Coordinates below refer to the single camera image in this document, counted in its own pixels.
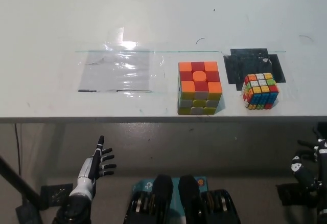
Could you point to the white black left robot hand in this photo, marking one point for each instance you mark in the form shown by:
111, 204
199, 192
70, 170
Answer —
88, 167

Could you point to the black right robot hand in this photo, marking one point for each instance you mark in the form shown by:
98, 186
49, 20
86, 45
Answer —
304, 174

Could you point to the small studded multicolour puzzle cube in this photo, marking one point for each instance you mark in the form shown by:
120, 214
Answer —
260, 92

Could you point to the teal robot body panel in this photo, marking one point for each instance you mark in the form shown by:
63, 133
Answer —
140, 190

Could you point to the black tape patch on desk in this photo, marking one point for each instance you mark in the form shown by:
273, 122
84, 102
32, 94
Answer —
237, 68

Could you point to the big orange red puzzle cube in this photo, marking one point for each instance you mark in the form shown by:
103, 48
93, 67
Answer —
199, 88

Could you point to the black slanted pole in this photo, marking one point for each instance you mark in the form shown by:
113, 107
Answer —
15, 176

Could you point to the dark box on floor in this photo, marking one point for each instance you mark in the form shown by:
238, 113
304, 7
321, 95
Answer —
26, 213

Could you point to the clear plastic sheet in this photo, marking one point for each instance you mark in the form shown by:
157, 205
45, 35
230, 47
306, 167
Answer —
112, 75

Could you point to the clear plastic film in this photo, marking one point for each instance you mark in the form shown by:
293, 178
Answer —
158, 80

